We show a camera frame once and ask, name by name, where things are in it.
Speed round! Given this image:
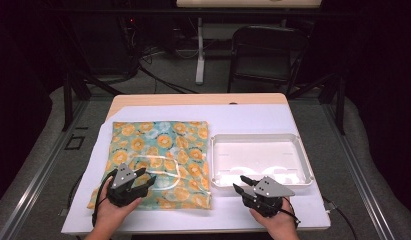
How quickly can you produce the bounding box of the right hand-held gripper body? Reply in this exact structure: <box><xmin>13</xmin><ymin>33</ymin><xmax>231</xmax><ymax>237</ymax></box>
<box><xmin>241</xmin><ymin>175</ymin><xmax>296</xmax><ymax>219</ymax></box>

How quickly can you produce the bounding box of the black floor cable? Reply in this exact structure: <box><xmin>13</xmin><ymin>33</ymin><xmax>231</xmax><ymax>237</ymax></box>
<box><xmin>137</xmin><ymin>63</ymin><xmax>199</xmax><ymax>95</ymax></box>

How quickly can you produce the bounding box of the black cable with plug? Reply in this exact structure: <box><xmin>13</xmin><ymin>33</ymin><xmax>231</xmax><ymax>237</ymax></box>
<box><xmin>322</xmin><ymin>196</ymin><xmax>358</xmax><ymax>240</ymax></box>

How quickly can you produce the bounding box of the person's right hand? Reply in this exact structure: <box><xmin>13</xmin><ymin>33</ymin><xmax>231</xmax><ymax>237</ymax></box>
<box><xmin>248</xmin><ymin>196</ymin><xmax>299</xmax><ymax>234</ymax></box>

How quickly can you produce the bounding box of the right hand-held gripper cable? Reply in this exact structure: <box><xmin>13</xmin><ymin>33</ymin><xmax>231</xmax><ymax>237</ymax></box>
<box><xmin>281</xmin><ymin>196</ymin><xmax>302</xmax><ymax>229</ymax></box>

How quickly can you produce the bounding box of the light desk top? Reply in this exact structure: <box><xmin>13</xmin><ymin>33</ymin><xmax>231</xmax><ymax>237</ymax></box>
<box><xmin>176</xmin><ymin>0</ymin><xmax>322</xmax><ymax>9</ymax></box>

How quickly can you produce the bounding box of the white table sheet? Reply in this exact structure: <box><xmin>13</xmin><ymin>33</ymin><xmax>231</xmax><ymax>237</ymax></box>
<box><xmin>61</xmin><ymin>103</ymin><xmax>331</xmax><ymax>235</ymax></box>

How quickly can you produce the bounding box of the aluminium floor rail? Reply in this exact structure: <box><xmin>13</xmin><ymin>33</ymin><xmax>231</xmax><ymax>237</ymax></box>
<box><xmin>0</xmin><ymin>99</ymin><xmax>91</xmax><ymax>240</ymax></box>
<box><xmin>321</xmin><ymin>103</ymin><xmax>396</xmax><ymax>240</ymax></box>

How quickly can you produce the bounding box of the black metal stand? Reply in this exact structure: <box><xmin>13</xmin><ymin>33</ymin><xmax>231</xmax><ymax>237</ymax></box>
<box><xmin>61</xmin><ymin>71</ymin><xmax>125</xmax><ymax>132</ymax></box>
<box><xmin>287</xmin><ymin>73</ymin><xmax>347</xmax><ymax>136</ymax></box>

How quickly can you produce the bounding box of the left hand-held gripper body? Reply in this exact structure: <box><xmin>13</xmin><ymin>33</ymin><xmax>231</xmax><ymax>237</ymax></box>
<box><xmin>106</xmin><ymin>165</ymin><xmax>151</xmax><ymax>208</ymax></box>

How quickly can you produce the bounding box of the left hand-held gripper cable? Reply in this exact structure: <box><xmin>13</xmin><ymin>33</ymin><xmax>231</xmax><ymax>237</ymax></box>
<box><xmin>91</xmin><ymin>169</ymin><xmax>119</xmax><ymax>228</ymax></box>

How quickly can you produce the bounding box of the person's left hand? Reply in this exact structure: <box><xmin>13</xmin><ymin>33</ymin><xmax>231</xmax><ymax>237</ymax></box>
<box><xmin>92</xmin><ymin>176</ymin><xmax>144</xmax><ymax>233</ymax></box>

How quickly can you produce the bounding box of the black folding chair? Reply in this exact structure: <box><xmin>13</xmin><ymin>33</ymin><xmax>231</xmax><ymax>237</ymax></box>
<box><xmin>227</xmin><ymin>24</ymin><xmax>311</xmax><ymax>98</ymax></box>

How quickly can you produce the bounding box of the white desk leg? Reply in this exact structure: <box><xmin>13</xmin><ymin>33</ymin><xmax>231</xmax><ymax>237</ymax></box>
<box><xmin>195</xmin><ymin>17</ymin><xmax>206</xmax><ymax>86</ymax></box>

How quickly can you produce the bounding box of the white plastic tray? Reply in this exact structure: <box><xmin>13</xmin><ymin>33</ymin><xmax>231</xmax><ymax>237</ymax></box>
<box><xmin>210</xmin><ymin>133</ymin><xmax>316</xmax><ymax>192</ymax></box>

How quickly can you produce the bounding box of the orange floral cloth bag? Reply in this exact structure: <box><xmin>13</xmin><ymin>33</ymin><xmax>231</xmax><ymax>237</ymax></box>
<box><xmin>87</xmin><ymin>120</ymin><xmax>213</xmax><ymax>211</ymax></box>

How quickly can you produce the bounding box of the hand-held gripper cable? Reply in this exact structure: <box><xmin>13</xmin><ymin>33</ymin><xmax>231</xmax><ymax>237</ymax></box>
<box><xmin>281</xmin><ymin>196</ymin><xmax>302</xmax><ymax>229</ymax></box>
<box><xmin>91</xmin><ymin>169</ymin><xmax>119</xmax><ymax>228</ymax></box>

